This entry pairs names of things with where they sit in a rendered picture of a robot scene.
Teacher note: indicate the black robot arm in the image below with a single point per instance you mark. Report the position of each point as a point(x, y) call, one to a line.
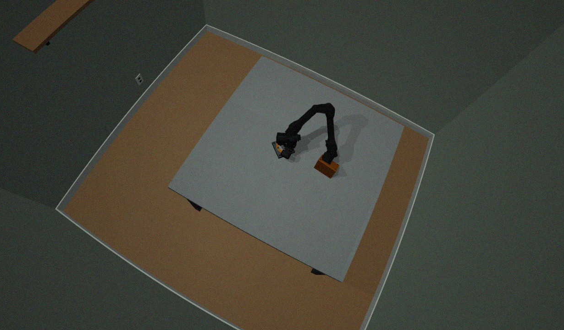
point(291, 135)

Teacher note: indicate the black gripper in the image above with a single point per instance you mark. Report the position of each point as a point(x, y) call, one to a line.
point(288, 150)

